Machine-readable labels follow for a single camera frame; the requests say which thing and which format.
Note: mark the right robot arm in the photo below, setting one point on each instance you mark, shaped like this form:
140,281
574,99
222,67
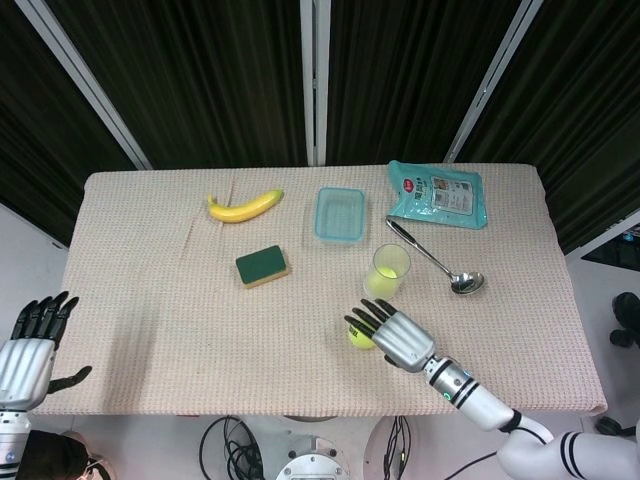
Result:
480,400

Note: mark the clear glass cup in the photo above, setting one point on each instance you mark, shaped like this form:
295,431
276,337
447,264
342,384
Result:
400,257

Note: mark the yellow banana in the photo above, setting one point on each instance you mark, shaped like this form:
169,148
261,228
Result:
240,210

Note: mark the metal ladle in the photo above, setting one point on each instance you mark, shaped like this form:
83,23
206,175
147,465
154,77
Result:
467,283

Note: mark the person's head dark hair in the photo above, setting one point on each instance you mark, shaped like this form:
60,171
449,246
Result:
60,457

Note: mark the grey partition frame post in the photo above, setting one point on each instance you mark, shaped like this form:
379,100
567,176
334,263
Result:
313,80
85,82
492,80

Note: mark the teal food pouch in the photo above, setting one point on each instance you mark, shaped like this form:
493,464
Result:
440,195

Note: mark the black flat panel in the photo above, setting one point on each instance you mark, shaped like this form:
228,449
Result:
617,252

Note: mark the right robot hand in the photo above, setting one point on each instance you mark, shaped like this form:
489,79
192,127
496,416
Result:
402,340

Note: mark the beige checked tablecloth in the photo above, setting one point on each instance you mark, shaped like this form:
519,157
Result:
175,325

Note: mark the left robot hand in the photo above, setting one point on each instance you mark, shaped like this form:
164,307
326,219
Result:
25,365

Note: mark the blue transparent plastic container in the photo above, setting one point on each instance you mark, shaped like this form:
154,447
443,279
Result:
340,215

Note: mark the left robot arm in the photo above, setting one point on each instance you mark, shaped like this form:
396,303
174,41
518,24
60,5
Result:
10,442

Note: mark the plain yellow tennis ball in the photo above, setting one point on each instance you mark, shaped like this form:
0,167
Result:
382,282

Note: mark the green and yellow sponge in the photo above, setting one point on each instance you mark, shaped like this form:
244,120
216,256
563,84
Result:
260,262

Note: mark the yellow tennis ball with print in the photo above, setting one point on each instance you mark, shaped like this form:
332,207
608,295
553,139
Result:
356,340

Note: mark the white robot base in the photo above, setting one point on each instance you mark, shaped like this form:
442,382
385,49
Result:
312,457

